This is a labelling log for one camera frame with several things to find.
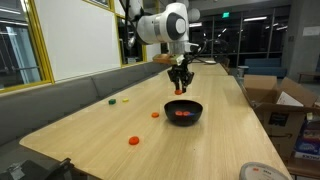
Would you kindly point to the blue sofa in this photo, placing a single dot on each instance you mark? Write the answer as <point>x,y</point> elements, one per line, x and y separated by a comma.
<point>264,66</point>

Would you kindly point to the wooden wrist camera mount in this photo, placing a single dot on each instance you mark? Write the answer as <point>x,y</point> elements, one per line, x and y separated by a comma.
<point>173,59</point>

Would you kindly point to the green exit sign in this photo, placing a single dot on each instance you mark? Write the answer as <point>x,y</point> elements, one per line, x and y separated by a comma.
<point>225,15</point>

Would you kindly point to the grey round device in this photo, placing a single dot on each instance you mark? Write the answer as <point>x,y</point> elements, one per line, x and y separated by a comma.
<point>260,171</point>

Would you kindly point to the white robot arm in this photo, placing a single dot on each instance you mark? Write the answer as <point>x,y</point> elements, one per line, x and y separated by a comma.
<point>170,26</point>

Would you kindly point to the stacked game boxes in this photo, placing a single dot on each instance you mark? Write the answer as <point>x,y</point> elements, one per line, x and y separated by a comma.
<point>308,143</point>

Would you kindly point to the green block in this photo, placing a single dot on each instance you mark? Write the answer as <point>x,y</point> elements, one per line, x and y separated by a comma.
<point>112,101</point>

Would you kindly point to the orange tokens inside bowl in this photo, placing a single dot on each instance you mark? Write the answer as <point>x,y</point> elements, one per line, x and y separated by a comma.
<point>182,113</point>

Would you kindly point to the open cardboard box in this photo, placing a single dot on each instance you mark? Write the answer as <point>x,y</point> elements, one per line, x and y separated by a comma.
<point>280,107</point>

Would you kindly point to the yellow block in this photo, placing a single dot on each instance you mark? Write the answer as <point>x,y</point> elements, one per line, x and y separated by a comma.
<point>125,100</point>

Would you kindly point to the orange token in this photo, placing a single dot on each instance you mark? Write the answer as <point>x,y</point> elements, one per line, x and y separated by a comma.
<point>155,115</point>
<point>134,140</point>
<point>178,92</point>

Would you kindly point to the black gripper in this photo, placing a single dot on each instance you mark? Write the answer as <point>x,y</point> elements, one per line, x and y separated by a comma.
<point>180,73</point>

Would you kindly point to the black bowl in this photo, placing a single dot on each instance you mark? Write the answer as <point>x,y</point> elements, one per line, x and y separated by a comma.
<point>183,105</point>

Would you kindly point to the white globe pendant lamp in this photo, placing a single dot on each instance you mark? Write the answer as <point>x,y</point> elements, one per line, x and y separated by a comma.
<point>194,15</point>

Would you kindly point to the white plate on far table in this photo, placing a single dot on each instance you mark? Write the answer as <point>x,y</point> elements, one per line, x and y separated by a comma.
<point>210,62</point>

